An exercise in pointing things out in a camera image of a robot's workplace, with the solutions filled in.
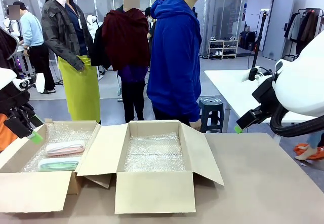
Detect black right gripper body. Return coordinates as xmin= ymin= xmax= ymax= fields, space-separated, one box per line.
xmin=252 ymin=78 xmax=278 ymax=110

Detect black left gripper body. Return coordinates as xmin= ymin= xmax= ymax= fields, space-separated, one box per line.
xmin=0 ymin=89 xmax=31 ymax=120

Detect pink glasses case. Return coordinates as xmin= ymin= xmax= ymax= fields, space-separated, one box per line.
xmin=45 ymin=140 xmax=86 ymax=157

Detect mint green glasses case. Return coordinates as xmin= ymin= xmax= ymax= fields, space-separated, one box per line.
xmin=37 ymin=157 xmax=82 ymax=172

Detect cardboard box holding glasses cases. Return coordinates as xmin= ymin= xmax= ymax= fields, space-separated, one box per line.
xmin=0 ymin=118 xmax=113 ymax=213

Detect person's right forearm blue sleeve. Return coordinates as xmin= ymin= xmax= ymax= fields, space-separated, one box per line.
xmin=181 ymin=81 xmax=203 ymax=123

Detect person's right hand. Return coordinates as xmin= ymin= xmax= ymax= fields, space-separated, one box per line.
xmin=189 ymin=119 xmax=203 ymax=131

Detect orange fabric garment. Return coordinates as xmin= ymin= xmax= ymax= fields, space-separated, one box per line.
xmin=0 ymin=113 xmax=19 ymax=152

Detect bubble wrap sheet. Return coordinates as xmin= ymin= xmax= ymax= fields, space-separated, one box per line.
xmin=124 ymin=131 xmax=187 ymax=173
xmin=21 ymin=123 xmax=101 ymax=173

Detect white bin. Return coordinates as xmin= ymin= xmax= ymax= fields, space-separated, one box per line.
xmin=35 ymin=72 xmax=47 ymax=93

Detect dark plastic stool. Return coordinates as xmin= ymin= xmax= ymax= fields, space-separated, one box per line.
xmin=198 ymin=96 xmax=225 ymax=134

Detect white table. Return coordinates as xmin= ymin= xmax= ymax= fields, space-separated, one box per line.
xmin=204 ymin=68 xmax=318 ymax=134

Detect mannequin with yellow apron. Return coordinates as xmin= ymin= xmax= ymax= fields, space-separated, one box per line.
xmin=42 ymin=0 xmax=102 ymax=125

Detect black suitcases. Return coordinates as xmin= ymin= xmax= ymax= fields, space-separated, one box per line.
xmin=238 ymin=30 xmax=259 ymax=50

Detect black tripod pole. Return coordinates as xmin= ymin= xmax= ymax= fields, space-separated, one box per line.
xmin=251 ymin=9 xmax=269 ymax=69

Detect orange cloth under bare foot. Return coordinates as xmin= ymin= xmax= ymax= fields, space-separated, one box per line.
xmin=293 ymin=142 xmax=324 ymax=161

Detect wooden shoe rack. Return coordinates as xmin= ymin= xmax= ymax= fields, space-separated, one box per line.
xmin=208 ymin=39 xmax=239 ymax=60

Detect person in light blue sweater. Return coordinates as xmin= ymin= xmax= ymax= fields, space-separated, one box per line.
xmin=6 ymin=2 xmax=57 ymax=95

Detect mannequin leg in jeans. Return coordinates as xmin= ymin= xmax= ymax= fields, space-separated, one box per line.
xmin=295 ymin=132 xmax=324 ymax=162

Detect grey door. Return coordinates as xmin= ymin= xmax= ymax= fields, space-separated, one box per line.
xmin=261 ymin=0 xmax=297 ymax=62

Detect black clothes rack with coats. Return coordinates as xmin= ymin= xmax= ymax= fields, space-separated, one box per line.
xmin=282 ymin=7 xmax=324 ymax=62

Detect person in blue hoodie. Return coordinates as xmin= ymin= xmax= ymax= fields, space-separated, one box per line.
xmin=146 ymin=0 xmax=220 ymax=133

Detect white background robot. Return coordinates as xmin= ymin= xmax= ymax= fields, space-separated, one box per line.
xmin=86 ymin=13 xmax=101 ymax=36

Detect mannequin with maroon shawl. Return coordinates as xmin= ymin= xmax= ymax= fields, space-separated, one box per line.
xmin=90 ymin=0 xmax=152 ymax=124

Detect person in black shirt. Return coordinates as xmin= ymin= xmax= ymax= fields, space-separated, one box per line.
xmin=145 ymin=6 xmax=155 ymax=41

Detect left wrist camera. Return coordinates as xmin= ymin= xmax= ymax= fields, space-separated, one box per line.
xmin=12 ymin=77 xmax=36 ymax=91

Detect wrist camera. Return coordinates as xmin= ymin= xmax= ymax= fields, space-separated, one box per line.
xmin=247 ymin=66 xmax=276 ymax=83
xmin=12 ymin=77 xmax=36 ymax=91

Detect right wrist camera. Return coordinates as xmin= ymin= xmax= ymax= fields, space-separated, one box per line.
xmin=247 ymin=66 xmax=276 ymax=83

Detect black corrugated cable hose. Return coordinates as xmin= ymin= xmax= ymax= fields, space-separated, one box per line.
xmin=269 ymin=102 xmax=324 ymax=139

